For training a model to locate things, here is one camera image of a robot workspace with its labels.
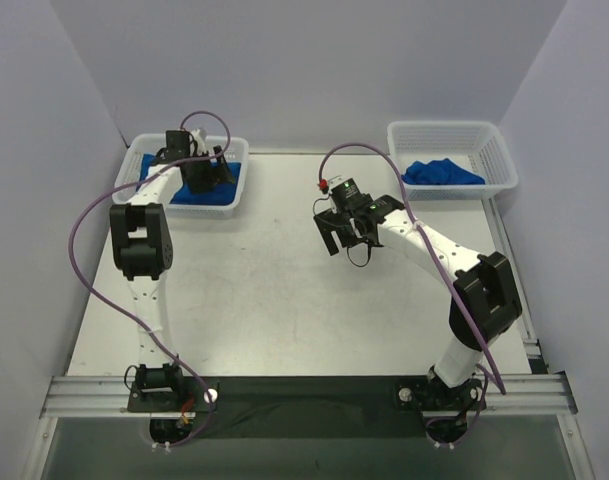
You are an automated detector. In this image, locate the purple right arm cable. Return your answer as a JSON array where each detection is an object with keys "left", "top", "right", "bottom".
[{"left": 316, "top": 142, "right": 508, "bottom": 446}]

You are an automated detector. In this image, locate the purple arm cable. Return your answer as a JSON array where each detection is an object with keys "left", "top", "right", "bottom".
[
  {"left": 316, "top": 142, "right": 508, "bottom": 446},
  {"left": 68, "top": 110, "right": 232, "bottom": 447}
]

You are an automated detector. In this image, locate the blue towels pile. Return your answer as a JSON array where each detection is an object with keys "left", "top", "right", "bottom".
[{"left": 401, "top": 158, "right": 486, "bottom": 186}]

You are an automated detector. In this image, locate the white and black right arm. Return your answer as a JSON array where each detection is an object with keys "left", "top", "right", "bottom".
[{"left": 313, "top": 178, "right": 523, "bottom": 388}]

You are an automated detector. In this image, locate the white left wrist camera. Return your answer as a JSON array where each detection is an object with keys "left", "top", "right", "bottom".
[{"left": 189, "top": 128, "right": 208, "bottom": 155}]

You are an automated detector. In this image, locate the empty white plastic basket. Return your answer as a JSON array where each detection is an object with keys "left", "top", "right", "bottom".
[{"left": 114, "top": 133, "right": 249, "bottom": 220}]

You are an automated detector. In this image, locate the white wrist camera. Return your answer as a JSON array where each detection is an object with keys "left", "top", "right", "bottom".
[
  {"left": 189, "top": 128, "right": 208, "bottom": 155},
  {"left": 318, "top": 175, "right": 354, "bottom": 195}
]

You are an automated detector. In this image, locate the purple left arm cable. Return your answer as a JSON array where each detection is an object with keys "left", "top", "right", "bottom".
[{"left": 68, "top": 110, "right": 232, "bottom": 447}]

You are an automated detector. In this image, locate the white basket with towels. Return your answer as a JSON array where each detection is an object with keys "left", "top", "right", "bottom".
[{"left": 387, "top": 120, "right": 518, "bottom": 201}]

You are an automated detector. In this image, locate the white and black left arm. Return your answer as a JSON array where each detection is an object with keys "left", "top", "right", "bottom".
[{"left": 109, "top": 127, "right": 235, "bottom": 404}]

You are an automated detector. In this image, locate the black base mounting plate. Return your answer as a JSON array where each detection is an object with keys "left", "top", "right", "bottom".
[{"left": 126, "top": 375, "right": 488, "bottom": 444}]

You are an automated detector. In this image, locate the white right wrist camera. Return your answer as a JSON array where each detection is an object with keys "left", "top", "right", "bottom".
[{"left": 318, "top": 175, "right": 354, "bottom": 195}]

